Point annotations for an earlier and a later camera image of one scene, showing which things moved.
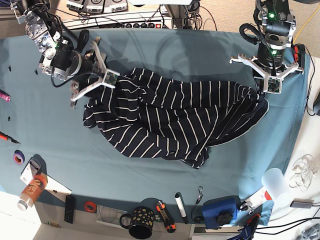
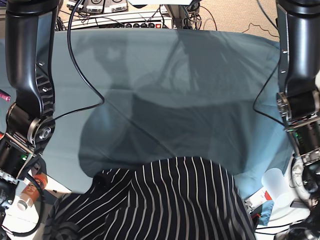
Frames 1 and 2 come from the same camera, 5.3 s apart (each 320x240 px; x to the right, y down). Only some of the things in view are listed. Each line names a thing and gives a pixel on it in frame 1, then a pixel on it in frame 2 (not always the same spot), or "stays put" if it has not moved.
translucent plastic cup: x=274 y=181 stays put
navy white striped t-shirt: x=146 y=110 -> x=174 y=198
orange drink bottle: x=32 y=191 stays put
